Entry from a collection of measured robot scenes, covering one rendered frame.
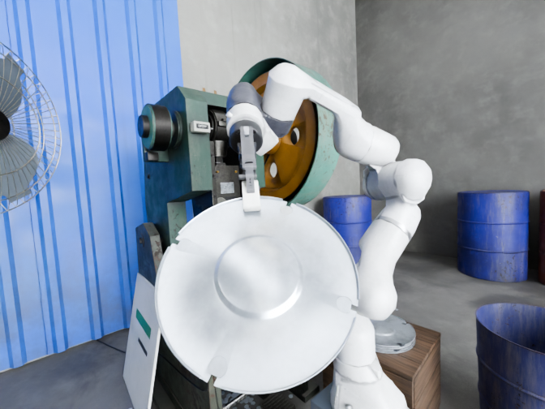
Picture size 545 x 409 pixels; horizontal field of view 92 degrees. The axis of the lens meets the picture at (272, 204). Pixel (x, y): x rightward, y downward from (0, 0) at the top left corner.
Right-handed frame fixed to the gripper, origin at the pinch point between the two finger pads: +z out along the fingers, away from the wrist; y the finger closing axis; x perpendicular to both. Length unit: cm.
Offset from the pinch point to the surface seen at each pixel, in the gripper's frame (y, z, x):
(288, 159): -57, -77, 23
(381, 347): -84, 12, 51
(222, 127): -34, -75, -9
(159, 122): -23, -62, -32
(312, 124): -33, -74, 33
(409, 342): -83, 12, 63
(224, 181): -51, -57, -10
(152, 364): -103, 4, -48
